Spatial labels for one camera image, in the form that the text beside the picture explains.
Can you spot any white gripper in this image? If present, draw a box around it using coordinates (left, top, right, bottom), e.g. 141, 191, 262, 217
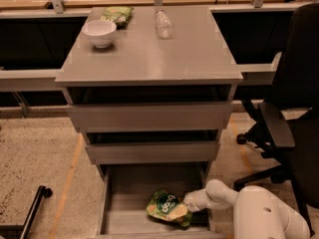
162, 189, 210, 219

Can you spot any green dang rice chip bag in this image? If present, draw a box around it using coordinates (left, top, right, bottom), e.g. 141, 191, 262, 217
146, 188, 192, 228

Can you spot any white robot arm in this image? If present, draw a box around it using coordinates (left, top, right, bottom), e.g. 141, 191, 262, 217
167, 179, 311, 239

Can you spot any grey open bottom drawer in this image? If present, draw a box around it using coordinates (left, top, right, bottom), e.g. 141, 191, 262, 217
95, 163, 225, 239

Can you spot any grey middle drawer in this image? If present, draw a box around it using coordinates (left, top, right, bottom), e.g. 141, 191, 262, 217
86, 141, 219, 164

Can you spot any grey drawer cabinet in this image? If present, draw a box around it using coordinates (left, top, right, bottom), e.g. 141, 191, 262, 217
56, 7, 242, 177

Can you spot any grey top drawer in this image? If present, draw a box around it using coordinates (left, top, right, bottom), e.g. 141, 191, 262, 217
68, 103, 231, 132

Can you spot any green snack bag on counter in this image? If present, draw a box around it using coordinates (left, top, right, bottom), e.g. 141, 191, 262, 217
101, 6, 134, 27

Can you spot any black office chair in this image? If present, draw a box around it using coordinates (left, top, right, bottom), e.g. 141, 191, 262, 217
233, 2, 319, 237

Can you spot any black wheeled stand leg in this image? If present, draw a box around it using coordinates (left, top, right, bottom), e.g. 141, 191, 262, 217
0, 185, 53, 239

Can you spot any clear plastic water bottle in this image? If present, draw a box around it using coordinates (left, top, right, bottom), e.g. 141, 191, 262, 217
155, 10, 172, 39

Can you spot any white ceramic bowl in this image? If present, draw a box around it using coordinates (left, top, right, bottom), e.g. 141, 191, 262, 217
82, 20, 117, 48

